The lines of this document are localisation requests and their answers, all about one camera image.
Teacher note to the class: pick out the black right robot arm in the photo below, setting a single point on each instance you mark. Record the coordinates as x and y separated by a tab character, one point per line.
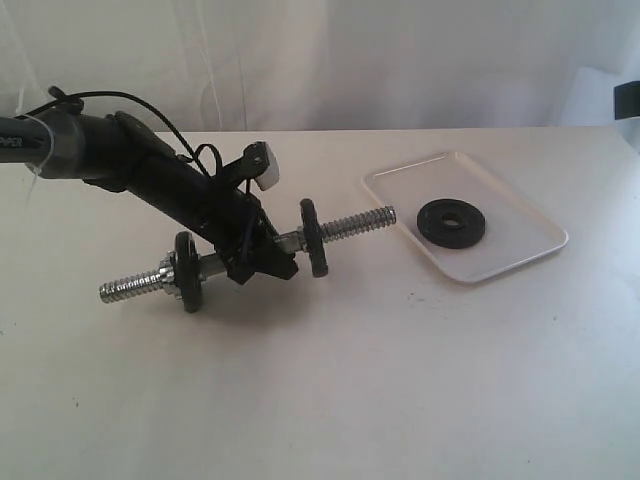
626	99

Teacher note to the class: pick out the chrome threaded dumbbell bar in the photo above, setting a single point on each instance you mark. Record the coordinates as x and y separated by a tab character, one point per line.
162	277

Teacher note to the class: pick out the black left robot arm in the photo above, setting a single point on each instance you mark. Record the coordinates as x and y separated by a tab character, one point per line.
119	153

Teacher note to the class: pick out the black weight plate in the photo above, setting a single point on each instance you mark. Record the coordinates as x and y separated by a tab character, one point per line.
313	239
451	223
187	272

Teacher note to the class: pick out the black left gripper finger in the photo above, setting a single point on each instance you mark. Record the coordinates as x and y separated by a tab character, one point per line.
270	258
240	264

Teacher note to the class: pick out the white curtain backdrop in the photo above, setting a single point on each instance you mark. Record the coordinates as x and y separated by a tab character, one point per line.
298	65

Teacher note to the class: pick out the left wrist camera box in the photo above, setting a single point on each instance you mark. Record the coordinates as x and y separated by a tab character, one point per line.
257	163

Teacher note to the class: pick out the white plastic tray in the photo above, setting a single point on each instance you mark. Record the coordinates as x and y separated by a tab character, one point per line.
517	234

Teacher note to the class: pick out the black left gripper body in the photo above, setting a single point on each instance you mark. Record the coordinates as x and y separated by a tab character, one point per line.
208	206

